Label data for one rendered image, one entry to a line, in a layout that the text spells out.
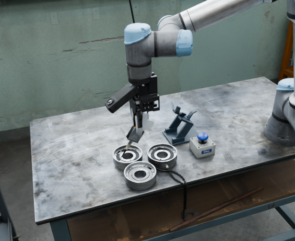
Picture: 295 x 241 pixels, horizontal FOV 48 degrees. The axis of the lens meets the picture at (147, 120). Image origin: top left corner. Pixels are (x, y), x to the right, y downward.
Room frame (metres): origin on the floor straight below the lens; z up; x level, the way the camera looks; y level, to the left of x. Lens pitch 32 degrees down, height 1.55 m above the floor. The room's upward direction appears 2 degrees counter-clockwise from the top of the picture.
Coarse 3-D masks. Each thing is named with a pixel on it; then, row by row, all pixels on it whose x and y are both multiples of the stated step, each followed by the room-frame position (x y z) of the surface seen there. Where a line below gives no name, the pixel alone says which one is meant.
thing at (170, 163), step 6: (156, 144) 0.97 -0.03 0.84; (162, 144) 0.97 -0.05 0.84; (168, 144) 0.96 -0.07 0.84; (150, 150) 0.95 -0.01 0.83; (162, 150) 0.94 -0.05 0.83; (174, 150) 0.94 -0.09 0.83; (150, 156) 0.91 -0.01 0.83; (156, 156) 0.91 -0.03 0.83; (162, 156) 0.94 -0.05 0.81; (168, 156) 0.91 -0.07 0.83; (174, 156) 0.91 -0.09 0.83; (150, 162) 0.89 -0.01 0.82; (156, 162) 0.87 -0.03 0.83; (162, 162) 0.87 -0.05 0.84; (168, 162) 0.87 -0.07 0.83; (174, 162) 0.88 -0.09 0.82; (162, 168) 0.87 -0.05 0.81
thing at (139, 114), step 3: (138, 105) 0.90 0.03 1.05; (138, 108) 0.89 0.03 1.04; (138, 111) 0.88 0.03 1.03; (141, 111) 0.88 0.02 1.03; (138, 114) 0.88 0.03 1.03; (141, 114) 0.88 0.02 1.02; (138, 117) 0.87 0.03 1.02; (141, 117) 0.88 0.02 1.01; (138, 120) 0.87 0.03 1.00; (141, 120) 0.88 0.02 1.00; (138, 123) 0.88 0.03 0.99; (141, 123) 0.89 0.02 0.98; (138, 126) 0.88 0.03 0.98; (141, 126) 0.89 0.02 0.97
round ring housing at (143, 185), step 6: (138, 162) 0.87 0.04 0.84; (144, 162) 0.87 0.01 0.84; (126, 168) 0.84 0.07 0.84; (132, 168) 0.85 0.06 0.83; (150, 168) 0.85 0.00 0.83; (126, 174) 0.82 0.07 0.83; (132, 174) 0.82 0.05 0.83; (138, 174) 0.84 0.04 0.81; (144, 174) 0.84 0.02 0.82; (126, 180) 0.79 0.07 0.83; (138, 180) 0.79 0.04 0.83; (150, 180) 0.78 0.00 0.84; (132, 186) 0.78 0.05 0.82; (138, 186) 0.77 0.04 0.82; (144, 186) 0.77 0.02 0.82; (150, 186) 0.79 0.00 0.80
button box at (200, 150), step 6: (192, 138) 0.99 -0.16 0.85; (192, 144) 0.97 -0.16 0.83; (198, 144) 0.95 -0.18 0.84; (204, 144) 0.95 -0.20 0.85; (210, 144) 0.95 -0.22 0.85; (192, 150) 0.96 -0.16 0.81; (198, 150) 0.93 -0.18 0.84; (204, 150) 0.93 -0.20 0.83; (210, 150) 0.94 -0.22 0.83; (198, 156) 0.93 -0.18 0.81; (204, 156) 0.93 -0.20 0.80
